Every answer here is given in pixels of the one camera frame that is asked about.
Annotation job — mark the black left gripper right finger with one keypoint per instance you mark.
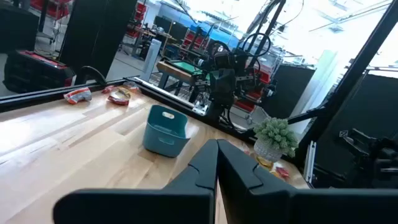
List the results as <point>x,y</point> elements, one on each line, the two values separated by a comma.
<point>280,205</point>

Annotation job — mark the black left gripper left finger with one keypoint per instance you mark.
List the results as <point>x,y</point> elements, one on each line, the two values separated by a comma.
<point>140,205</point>

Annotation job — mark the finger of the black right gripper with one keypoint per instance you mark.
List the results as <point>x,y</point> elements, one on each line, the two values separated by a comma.
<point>229,88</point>
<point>216,88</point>

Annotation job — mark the red candy wrapper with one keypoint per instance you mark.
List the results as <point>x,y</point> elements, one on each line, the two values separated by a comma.
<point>282,172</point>
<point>118,100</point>

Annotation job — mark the small gold candy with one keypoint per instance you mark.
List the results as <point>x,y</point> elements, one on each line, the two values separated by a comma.
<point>264,162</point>

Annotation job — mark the teal plastic bin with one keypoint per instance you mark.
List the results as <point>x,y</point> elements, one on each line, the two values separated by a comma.
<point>161,140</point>

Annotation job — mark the yellow candy wrapper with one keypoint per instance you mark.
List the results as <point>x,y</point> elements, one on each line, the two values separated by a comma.
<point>125,91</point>

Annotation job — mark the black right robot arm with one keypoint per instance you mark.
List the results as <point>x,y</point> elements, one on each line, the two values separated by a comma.
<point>245,67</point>

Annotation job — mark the red storage bin rack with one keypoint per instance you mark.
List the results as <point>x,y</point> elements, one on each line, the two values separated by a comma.
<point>140,9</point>
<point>188,37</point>
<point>53,7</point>
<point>262,76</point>

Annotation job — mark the workbench with green mat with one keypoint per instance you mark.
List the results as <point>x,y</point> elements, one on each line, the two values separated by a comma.
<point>183,67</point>

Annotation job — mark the tall black partition panel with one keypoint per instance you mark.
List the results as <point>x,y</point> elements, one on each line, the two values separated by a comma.
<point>93,34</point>
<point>295,90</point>

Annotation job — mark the blue background panel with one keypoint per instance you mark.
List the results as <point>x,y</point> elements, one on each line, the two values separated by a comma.
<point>217,34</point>

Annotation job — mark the green artificial plant white pot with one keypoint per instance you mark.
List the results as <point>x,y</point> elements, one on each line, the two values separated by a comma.
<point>275,133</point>

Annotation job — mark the black background monitor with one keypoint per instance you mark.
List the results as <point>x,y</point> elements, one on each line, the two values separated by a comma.
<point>177,31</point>

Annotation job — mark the white tower fan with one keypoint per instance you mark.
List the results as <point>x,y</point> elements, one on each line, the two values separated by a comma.
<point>151,59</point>

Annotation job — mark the black background machinery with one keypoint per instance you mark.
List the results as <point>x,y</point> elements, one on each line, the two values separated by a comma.
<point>382,161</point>

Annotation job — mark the black C-clamp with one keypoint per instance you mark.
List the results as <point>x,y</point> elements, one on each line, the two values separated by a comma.
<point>88,68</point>

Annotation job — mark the red black tool box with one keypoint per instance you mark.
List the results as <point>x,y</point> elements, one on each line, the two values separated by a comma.
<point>34,73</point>

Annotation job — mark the black cube cabinet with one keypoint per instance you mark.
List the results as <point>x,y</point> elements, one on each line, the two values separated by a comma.
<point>18,28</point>

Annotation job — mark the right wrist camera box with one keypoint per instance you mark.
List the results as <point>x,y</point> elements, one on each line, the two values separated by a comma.
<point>223,60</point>

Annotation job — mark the thin black camera mast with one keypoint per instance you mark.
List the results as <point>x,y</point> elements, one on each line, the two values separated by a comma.
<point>268,28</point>

